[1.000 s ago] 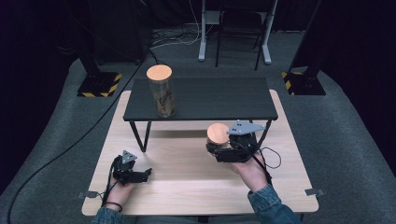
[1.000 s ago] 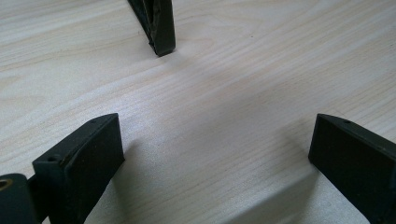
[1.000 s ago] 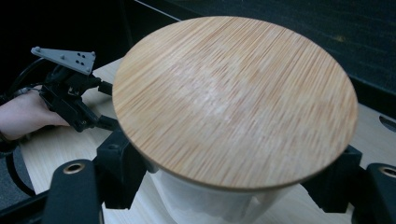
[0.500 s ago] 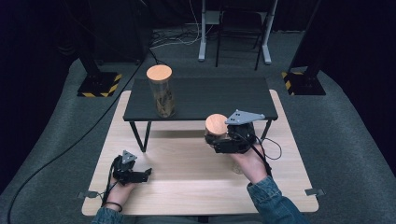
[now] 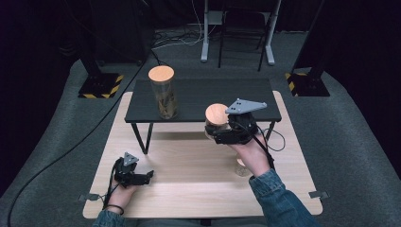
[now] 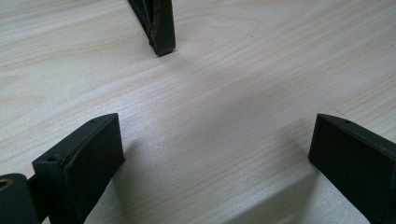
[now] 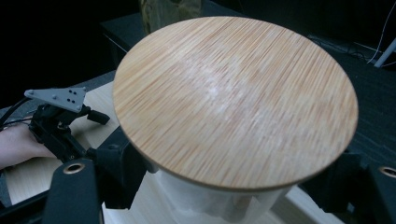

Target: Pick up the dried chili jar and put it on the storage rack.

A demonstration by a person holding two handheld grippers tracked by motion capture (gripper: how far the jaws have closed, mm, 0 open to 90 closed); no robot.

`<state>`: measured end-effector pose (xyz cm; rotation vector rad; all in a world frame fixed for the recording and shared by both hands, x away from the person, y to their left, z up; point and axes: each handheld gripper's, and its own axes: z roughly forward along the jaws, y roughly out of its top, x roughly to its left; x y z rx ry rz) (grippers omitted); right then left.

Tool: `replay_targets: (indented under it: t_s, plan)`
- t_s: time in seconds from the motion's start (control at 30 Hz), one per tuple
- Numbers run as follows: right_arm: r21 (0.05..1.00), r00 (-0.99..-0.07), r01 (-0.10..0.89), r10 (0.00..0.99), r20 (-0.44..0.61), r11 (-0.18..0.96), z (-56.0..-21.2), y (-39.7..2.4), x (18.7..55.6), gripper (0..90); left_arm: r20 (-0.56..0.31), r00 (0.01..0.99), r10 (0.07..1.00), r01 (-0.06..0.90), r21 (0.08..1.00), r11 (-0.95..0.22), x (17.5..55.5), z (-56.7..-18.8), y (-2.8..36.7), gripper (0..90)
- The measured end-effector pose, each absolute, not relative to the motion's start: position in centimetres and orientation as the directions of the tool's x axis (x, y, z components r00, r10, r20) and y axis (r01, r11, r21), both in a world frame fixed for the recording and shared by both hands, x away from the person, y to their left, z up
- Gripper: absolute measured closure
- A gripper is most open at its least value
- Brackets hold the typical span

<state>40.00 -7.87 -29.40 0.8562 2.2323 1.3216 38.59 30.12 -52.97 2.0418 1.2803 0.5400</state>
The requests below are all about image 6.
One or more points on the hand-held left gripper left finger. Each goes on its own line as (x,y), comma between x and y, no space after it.
(77,174)

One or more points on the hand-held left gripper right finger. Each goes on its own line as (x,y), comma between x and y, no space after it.
(355,161)

